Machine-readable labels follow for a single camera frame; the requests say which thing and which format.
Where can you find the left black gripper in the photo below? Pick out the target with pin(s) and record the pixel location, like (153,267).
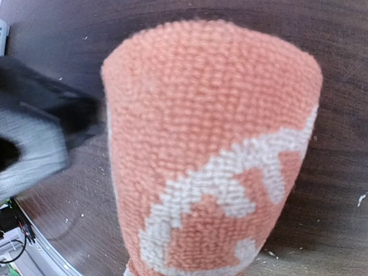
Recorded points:
(42,121)

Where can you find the beige bunny print towel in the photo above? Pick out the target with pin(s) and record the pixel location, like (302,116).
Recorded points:
(208,127)

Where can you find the white plastic basket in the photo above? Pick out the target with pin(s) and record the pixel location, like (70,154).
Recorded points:
(4,33)

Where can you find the front aluminium rail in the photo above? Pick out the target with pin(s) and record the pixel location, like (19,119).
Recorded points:
(44,255)

